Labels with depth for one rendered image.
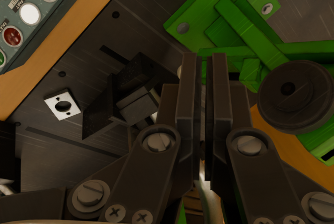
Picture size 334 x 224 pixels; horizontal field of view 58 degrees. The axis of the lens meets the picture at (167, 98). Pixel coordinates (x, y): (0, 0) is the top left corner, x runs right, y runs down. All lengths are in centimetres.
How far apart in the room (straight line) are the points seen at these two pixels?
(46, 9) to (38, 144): 30
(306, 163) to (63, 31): 52
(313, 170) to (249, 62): 34
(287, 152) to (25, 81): 53
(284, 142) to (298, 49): 37
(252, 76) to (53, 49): 27
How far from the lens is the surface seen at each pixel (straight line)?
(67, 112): 54
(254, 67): 39
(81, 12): 43
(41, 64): 48
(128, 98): 45
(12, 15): 39
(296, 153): 70
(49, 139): 59
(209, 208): 50
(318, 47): 36
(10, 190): 50
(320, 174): 68
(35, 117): 55
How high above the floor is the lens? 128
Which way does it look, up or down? 41 degrees down
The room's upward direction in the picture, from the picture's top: 155 degrees clockwise
